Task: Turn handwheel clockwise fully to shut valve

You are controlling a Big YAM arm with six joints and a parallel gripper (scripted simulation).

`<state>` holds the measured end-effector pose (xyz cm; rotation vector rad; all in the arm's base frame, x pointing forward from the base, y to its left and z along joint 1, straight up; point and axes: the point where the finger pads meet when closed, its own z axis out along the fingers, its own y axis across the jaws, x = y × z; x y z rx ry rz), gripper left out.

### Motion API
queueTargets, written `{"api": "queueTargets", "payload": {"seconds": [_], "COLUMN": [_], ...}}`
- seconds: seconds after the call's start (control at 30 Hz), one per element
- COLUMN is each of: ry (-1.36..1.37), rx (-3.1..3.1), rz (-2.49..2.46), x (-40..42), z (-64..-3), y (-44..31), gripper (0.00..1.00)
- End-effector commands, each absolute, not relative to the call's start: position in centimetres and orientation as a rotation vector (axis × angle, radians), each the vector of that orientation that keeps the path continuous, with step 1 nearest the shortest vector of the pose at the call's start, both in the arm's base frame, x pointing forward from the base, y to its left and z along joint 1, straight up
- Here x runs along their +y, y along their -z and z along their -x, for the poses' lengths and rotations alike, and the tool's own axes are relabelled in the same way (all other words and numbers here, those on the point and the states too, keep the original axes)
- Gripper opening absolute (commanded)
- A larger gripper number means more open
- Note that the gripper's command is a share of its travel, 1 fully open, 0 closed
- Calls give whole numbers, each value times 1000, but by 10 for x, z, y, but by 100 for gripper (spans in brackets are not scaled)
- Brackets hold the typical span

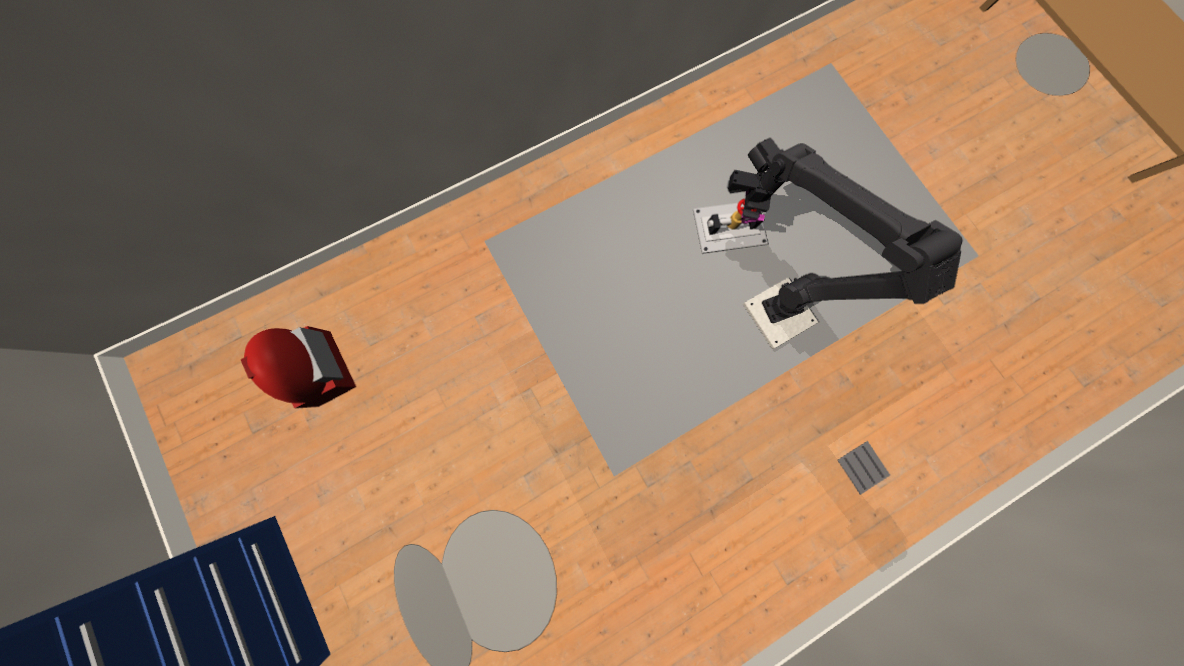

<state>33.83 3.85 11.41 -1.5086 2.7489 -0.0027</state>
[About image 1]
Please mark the red handwheel valve on white pipe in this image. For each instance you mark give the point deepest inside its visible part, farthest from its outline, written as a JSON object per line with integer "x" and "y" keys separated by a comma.
{"x": 716, "y": 232}

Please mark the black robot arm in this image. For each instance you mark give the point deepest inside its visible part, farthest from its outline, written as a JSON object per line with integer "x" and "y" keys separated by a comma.
{"x": 927, "y": 243}

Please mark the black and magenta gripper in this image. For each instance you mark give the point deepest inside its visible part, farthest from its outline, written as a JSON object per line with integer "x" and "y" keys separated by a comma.
{"x": 763, "y": 205}

